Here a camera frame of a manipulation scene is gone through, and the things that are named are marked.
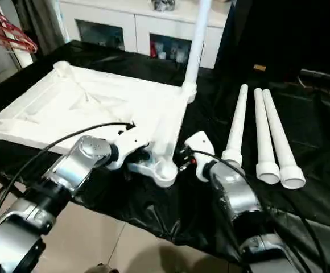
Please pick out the white glass-door cabinet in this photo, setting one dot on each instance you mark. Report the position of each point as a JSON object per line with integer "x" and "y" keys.
{"x": 131, "y": 25}

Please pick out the grey curtain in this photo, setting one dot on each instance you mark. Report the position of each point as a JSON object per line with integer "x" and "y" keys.
{"x": 40, "y": 23}

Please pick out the black plastic mat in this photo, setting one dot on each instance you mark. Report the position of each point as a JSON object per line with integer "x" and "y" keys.
{"x": 318, "y": 114}

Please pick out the small red bottle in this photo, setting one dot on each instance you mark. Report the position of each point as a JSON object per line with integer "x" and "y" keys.
{"x": 153, "y": 51}

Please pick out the dark patterned jar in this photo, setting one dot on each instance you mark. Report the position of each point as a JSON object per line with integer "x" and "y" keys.
{"x": 164, "y": 4}

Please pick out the small brown cardboard piece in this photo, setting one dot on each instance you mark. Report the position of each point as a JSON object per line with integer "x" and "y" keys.
{"x": 260, "y": 68}

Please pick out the black folding table frame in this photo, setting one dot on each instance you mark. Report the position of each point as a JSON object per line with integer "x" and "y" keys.
{"x": 0, "y": 182}

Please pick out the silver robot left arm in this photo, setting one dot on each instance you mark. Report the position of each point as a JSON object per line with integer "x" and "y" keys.
{"x": 74, "y": 165}

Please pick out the white plastic table leg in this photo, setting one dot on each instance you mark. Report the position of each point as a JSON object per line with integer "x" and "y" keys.
{"x": 196, "y": 45}
{"x": 236, "y": 125}
{"x": 280, "y": 142}
{"x": 264, "y": 136}

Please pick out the white plastic table top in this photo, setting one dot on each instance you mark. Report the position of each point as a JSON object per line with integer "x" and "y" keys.
{"x": 85, "y": 108}

